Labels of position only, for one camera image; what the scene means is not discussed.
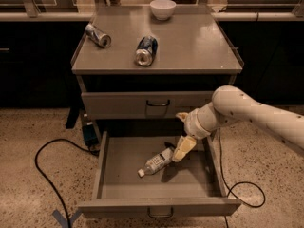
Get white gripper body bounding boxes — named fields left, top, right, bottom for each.
left=183, top=103, right=221, bottom=140

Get clear plastic water bottle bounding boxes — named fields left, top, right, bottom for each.
left=138, top=147, right=174, bottom=178

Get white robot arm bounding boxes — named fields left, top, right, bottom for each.
left=172, top=85, right=304, bottom=162

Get open middle drawer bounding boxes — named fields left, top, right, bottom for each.
left=79, top=133, right=240, bottom=219

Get grey metal drawer cabinet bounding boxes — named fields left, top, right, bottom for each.
left=70, top=5, right=245, bottom=220

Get closed top drawer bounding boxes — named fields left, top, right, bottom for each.
left=82, top=91, right=213, bottom=120

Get blue crushed soda can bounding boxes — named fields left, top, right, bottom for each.
left=135, top=36, right=158, bottom=67

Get blue power box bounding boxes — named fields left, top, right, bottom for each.
left=82, top=122, right=99, bottom=147

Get white ceramic bowl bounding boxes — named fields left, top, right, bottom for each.
left=150, top=0, right=176, bottom=20

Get silver blue can left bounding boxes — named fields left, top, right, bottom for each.
left=85, top=24, right=111, bottom=48

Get blue tape floor mark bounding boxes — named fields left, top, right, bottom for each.
left=52, top=210, right=81, bottom=228

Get black floor cable right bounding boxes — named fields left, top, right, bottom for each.
left=217, top=128, right=267, bottom=228

